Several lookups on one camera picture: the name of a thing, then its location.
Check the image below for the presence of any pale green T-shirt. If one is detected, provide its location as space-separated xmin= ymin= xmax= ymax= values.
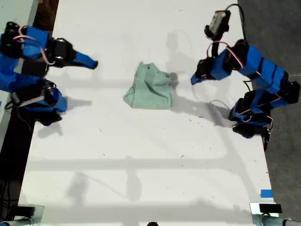
xmin=123 ymin=61 xmax=174 ymax=110

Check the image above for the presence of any white side table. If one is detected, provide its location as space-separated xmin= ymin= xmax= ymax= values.
xmin=0 ymin=0 xmax=40 ymax=151

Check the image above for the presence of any short blue tape strip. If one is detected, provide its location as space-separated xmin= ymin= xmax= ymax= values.
xmin=260 ymin=189 xmax=274 ymax=199

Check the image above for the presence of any small black box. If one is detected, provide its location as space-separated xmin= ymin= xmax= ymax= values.
xmin=17 ymin=206 xmax=36 ymax=216
xmin=259 ymin=203 xmax=283 ymax=214

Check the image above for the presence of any grey metal pipe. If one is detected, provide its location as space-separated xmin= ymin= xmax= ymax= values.
xmin=0 ymin=218 xmax=34 ymax=226
xmin=253 ymin=214 xmax=301 ymax=226

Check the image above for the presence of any black and grey camera box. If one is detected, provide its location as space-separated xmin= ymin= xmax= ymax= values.
xmin=204 ymin=10 xmax=231 ymax=40

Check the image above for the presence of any black camera cable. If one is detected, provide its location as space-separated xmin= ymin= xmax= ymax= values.
xmin=225 ymin=3 xmax=246 ymax=41

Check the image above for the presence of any black and white camera box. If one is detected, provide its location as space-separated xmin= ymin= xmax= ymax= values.
xmin=10 ymin=90 xmax=47 ymax=109

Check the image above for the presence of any black floor cable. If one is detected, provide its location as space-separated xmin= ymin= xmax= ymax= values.
xmin=0 ymin=180 xmax=20 ymax=221

